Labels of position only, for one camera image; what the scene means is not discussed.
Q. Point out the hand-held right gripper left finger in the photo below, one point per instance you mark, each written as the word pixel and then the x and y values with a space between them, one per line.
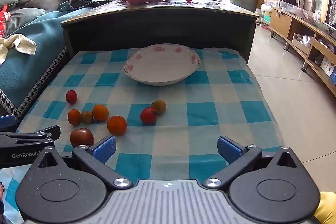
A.
pixel 105 148

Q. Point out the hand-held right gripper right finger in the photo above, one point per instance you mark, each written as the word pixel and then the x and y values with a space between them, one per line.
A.
pixel 228 150

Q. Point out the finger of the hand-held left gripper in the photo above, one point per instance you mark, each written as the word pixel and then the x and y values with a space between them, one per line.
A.
pixel 6 122
pixel 50 132

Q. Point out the large dark red tomato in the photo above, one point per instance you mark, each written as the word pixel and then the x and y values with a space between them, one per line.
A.
pixel 82 137

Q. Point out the brown longan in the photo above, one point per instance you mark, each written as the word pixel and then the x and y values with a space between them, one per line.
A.
pixel 86 117
pixel 159 106

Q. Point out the red cherry tomato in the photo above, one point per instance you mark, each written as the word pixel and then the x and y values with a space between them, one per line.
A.
pixel 71 97
pixel 148 115

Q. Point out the white floral plate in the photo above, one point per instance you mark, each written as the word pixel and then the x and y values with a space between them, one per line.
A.
pixel 162 66

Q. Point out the blue white checked tablecloth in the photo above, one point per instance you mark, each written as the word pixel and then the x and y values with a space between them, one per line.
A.
pixel 183 121

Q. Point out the white towel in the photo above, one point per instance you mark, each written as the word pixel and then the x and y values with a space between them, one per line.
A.
pixel 18 45

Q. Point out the red cloth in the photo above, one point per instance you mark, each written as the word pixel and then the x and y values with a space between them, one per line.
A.
pixel 3 16

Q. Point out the blue white box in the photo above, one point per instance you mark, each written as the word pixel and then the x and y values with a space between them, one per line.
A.
pixel 329 67

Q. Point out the wooden television cabinet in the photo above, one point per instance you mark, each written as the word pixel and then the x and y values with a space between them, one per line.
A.
pixel 302 29

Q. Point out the white lace cloth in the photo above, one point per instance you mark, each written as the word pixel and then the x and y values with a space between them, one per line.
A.
pixel 332 3

